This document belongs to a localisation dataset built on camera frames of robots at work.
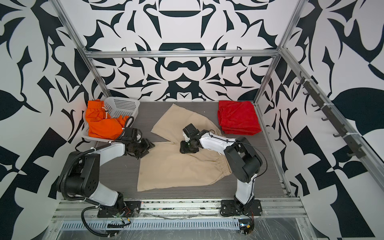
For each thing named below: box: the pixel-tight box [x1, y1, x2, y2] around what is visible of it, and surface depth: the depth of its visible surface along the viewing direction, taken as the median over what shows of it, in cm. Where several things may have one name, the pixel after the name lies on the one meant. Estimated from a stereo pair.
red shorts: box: [217, 100, 262, 136], surface depth 110 cm
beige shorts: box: [137, 103, 232, 192], surface depth 91 cm
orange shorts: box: [85, 99, 130, 140], surface depth 97 cm
